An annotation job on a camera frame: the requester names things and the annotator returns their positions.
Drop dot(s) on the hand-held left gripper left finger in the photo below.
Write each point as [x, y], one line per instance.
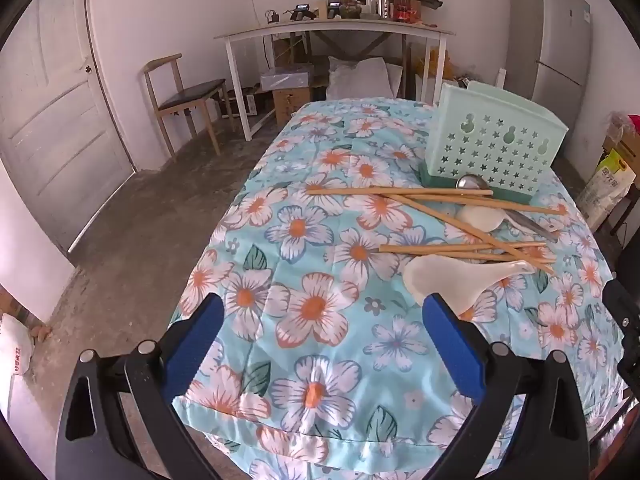
[192, 350]

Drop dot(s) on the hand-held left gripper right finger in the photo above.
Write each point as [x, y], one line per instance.
[452, 347]

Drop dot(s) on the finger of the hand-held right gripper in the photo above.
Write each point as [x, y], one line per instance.
[627, 312]

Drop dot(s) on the large white ceramic spoon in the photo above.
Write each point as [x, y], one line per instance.
[435, 277]

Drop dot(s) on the small white ceramic spoon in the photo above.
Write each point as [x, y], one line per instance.
[479, 217]

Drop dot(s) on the bunch of wooden chopsticks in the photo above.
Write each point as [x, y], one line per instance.
[425, 201]

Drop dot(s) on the metal spoon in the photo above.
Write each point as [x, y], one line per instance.
[467, 182]

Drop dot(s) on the green perforated utensil holder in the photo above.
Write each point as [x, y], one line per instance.
[495, 145]

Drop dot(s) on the yellow and white rice bag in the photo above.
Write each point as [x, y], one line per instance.
[607, 185]

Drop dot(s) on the floral light blue blanket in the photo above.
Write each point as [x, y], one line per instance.
[320, 240]

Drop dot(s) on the open cardboard box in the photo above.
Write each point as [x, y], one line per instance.
[622, 137]

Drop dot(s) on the white printed sack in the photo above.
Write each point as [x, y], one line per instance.
[14, 345]

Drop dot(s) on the small white oven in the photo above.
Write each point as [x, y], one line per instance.
[247, 105]

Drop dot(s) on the wooden chair with dark seat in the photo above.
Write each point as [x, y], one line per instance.
[192, 92]

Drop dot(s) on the brown cardboard box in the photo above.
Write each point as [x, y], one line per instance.
[292, 105]

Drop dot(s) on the white panel door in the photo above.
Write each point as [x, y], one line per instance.
[55, 110]

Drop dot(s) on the white pillow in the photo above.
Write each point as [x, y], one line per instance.
[357, 77]

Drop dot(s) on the plastic wrapped flat box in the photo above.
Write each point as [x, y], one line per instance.
[286, 77]

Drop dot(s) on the grey refrigerator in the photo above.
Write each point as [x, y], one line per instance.
[550, 30]

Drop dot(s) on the red soda bottles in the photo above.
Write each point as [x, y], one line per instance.
[406, 9]

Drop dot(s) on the white desk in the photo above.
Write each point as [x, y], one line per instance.
[325, 26]

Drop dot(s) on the black device with screen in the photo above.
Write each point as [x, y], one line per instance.
[302, 10]

